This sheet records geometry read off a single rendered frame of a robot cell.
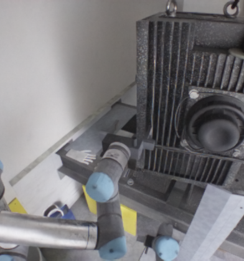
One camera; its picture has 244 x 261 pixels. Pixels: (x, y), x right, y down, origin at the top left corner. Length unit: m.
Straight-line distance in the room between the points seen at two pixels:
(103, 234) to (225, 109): 0.56
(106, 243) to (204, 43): 0.72
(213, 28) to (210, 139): 0.40
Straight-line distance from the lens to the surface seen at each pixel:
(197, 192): 1.30
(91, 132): 1.71
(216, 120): 0.72
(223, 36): 0.79
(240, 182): 1.14
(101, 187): 0.52
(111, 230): 0.56
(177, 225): 1.44
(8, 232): 0.52
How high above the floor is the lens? 1.69
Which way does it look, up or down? 37 degrees down
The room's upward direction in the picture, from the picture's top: 3 degrees counter-clockwise
